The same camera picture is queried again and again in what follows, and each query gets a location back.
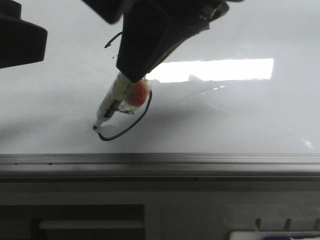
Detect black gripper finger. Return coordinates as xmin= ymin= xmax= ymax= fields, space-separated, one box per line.
xmin=85 ymin=0 xmax=229 ymax=83
xmin=0 ymin=0 xmax=48 ymax=69

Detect red magnet taped to marker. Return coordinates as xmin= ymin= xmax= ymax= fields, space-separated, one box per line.
xmin=118 ymin=77 xmax=151 ymax=115

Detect white black whiteboard marker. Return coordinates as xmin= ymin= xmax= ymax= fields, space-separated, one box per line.
xmin=93 ymin=72 xmax=132 ymax=129

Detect white whiteboard surface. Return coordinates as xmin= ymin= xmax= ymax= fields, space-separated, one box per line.
xmin=0 ymin=0 xmax=320 ymax=154

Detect dark hook left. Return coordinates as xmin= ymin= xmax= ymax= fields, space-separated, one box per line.
xmin=254 ymin=218 xmax=262 ymax=232

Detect dark hook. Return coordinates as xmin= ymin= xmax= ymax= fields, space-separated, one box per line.
xmin=254 ymin=218 xmax=262 ymax=232
xmin=283 ymin=218 xmax=292 ymax=232

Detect white tray below board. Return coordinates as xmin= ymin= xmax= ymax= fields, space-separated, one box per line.
xmin=229 ymin=230 xmax=320 ymax=240

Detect dark hook middle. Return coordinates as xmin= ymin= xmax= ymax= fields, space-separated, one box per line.
xmin=283 ymin=218 xmax=292 ymax=232

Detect grey aluminium whiteboard frame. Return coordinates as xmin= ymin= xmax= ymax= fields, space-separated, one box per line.
xmin=0 ymin=153 xmax=320 ymax=182

